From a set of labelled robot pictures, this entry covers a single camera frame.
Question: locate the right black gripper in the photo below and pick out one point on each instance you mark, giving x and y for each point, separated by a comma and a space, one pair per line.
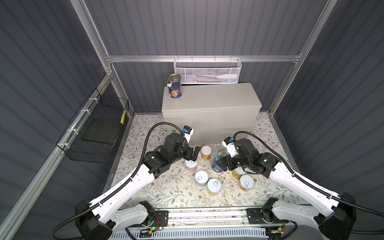
222, 162

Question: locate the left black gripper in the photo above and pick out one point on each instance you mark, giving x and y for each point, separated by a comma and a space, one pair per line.
194, 155

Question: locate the blue label tin can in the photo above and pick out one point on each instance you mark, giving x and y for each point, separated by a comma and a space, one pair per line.
216, 162

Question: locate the yellow green can plastic lid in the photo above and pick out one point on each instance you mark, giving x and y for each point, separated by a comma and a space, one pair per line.
238, 173

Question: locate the dark tomato tin can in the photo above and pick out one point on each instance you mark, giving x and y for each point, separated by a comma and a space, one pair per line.
174, 86

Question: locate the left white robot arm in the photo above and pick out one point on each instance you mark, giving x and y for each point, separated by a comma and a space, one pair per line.
104, 215

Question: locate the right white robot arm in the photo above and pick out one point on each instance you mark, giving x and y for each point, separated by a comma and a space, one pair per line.
335, 220

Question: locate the orange fruit can white lid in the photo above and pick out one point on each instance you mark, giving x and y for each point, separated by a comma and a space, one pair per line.
206, 152

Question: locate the pink label can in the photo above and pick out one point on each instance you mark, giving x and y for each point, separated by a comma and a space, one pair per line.
191, 166

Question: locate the yellow label can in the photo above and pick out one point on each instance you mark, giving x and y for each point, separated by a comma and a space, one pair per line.
214, 186

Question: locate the green label can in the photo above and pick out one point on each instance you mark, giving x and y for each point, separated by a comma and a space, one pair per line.
201, 178

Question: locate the orange label can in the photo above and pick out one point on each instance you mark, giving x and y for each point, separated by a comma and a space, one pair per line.
246, 183

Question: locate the grey metal cabinet box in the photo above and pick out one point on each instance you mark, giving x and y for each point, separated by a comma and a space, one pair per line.
214, 112

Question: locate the floral patterned mat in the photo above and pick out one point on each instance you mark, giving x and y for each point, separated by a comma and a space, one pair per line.
177, 187

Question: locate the white tube in basket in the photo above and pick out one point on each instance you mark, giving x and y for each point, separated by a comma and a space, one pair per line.
228, 77

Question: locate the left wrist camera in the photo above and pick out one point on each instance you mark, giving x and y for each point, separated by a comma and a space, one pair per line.
188, 132

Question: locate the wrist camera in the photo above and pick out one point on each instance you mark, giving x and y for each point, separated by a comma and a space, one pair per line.
188, 132
229, 144

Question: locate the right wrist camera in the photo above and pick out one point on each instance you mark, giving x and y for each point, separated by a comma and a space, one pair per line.
229, 144

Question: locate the white perforated cable tray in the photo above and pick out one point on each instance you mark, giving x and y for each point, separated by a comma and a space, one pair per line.
238, 233

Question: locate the white wire mesh basket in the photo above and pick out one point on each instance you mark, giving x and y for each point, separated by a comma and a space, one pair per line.
201, 71

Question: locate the black wire mesh basket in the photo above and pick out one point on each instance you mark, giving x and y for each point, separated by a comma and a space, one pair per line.
95, 134

